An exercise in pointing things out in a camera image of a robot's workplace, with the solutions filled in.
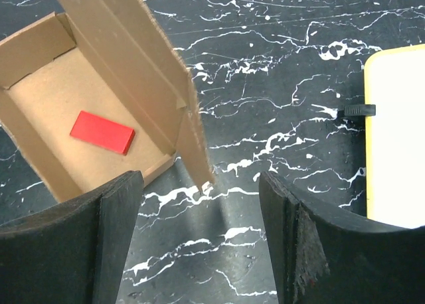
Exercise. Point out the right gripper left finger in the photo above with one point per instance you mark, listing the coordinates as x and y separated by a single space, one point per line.
75 251

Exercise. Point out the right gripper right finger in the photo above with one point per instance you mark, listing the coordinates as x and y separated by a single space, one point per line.
321 253

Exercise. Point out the small red block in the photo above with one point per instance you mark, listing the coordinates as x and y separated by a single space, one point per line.
101 132

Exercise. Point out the whiteboard with wooden frame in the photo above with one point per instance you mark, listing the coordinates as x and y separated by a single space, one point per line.
393 112

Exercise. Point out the cardboard box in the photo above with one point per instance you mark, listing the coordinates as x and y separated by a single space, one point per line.
110 58

